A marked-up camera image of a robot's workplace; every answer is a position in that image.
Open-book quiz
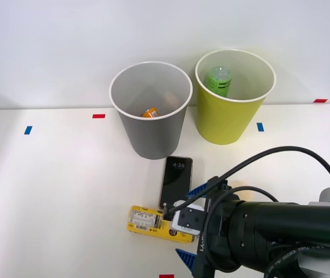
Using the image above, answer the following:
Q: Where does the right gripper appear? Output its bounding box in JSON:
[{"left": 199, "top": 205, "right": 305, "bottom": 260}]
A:
[{"left": 175, "top": 177, "right": 237, "bottom": 278}]

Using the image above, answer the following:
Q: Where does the yellow plastic bottle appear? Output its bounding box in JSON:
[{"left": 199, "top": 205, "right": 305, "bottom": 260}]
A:
[{"left": 126, "top": 204, "right": 196, "bottom": 244}]

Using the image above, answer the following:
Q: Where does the black smartphone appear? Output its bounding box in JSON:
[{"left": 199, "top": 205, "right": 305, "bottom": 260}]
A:
[{"left": 158, "top": 156, "right": 194, "bottom": 210}]

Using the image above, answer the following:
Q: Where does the grey plastic waste bin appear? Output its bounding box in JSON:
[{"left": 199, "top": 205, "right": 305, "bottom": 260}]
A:
[{"left": 108, "top": 61, "right": 194, "bottom": 160}]

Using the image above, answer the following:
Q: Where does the yellow-green plastic waste bin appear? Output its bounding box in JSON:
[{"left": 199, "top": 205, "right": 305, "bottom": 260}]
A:
[{"left": 194, "top": 49, "right": 277, "bottom": 146}]

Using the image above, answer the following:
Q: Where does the orange drink can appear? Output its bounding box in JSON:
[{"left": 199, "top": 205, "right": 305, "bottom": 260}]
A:
[{"left": 140, "top": 107, "right": 160, "bottom": 119}]

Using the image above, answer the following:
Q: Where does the green plastic bottle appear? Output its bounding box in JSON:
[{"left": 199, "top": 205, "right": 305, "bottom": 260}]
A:
[{"left": 206, "top": 66, "right": 234, "bottom": 98}]

